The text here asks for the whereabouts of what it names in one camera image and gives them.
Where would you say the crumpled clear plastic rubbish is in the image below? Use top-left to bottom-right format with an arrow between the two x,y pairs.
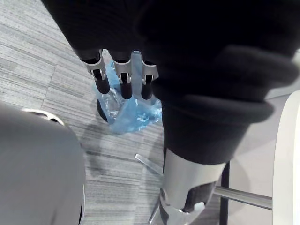
102,88 -> 124,118

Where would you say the left robot hand black cloth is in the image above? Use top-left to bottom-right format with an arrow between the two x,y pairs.
41,0 -> 300,225

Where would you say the white tea table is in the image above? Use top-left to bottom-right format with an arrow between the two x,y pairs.
273,90 -> 300,225

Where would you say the chrome table frame bar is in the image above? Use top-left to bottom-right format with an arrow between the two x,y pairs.
213,186 -> 273,210
134,153 -> 165,177
147,205 -> 163,225

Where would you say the blue plastic trash bag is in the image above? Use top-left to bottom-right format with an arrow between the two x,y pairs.
90,50 -> 164,135

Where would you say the small black bin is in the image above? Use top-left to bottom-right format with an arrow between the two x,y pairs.
96,98 -> 109,122

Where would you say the black table leg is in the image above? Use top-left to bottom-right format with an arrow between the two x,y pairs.
219,161 -> 231,225

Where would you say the robot silver leg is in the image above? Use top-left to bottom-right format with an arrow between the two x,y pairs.
0,100 -> 86,225

